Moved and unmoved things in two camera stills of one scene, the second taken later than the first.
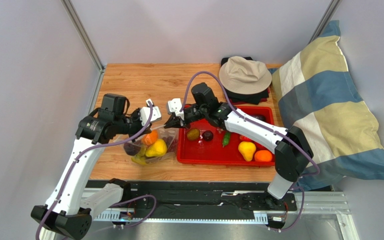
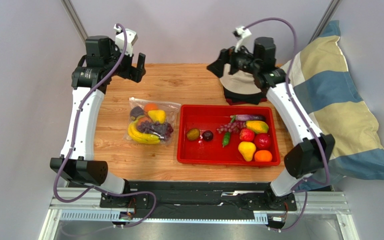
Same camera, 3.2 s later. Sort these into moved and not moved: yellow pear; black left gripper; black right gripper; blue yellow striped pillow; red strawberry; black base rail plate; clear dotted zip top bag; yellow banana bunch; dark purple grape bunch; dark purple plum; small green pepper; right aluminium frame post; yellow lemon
Moved: yellow lemon; black left gripper; black right gripper; clear dotted zip top bag; yellow banana bunch; dark purple grape bunch
Not moved: right aluminium frame post; blue yellow striped pillow; red strawberry; black base rail plate; yellow pear; dark purple plum; small green pepper
